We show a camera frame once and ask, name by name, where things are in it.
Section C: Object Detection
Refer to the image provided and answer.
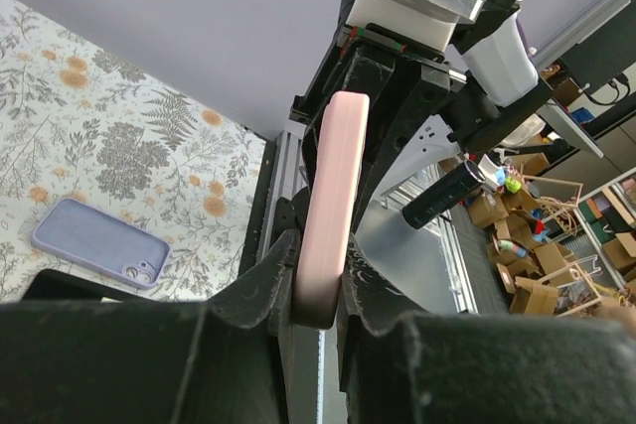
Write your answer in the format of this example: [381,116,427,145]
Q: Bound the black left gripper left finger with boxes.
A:
[1,230,300,423]

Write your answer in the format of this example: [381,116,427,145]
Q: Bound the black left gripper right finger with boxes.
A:
[337,241,635,423]

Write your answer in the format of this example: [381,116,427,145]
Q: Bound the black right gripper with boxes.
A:
[289,24,450,231]

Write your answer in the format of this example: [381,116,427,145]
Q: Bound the black phone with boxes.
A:
[21,269,145,302]

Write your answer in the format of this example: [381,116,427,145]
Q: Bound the lilac phone case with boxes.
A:
[31,198,171,290]

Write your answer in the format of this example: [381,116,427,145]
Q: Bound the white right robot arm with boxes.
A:
[290,12,552,246]

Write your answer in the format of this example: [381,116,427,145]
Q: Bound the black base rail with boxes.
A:
[238,131,324,423]

